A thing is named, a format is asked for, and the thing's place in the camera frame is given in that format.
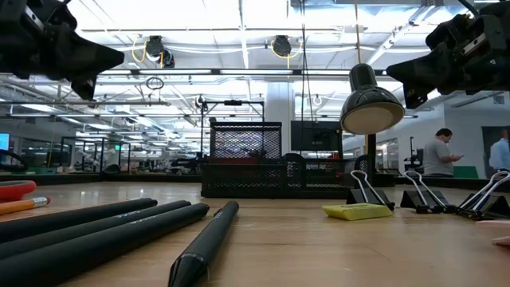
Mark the background robot workstation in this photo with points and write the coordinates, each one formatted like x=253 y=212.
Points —
x=412 y=157

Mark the monitor with blue screen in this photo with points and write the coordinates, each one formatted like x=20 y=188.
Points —
x=4 y=141

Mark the black monitor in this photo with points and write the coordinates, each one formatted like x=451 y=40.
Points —
x=316 y=135

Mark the pink sticky note pad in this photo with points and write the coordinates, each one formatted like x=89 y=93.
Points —
x=496 y=225

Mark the person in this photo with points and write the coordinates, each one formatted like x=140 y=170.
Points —
x=501 y=153
x=436 y=155

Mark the black desk lamp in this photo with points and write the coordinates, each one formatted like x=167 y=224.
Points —
x=370 y=103

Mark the black binder clip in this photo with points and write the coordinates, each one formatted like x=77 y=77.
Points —
x=484 y=210
x=366 y=198
x=420 y=200

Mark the black mesh desk organizer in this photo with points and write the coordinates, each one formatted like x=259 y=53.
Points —
x=247 y=179

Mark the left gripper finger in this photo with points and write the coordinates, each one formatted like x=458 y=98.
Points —
x=87 y=89
x=87 y=60

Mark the green panel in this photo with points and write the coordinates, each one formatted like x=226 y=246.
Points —
x=465 y=172

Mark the orange pencil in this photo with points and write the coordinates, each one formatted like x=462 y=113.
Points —
x=20 y=206

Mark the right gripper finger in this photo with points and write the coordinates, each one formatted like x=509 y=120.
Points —
x=426 y=69
x=415 y=97

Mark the black background frame rig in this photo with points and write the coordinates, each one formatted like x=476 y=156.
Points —
x=233 y=103

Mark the yellow eraser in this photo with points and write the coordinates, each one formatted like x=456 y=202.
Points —
x=356 y=212

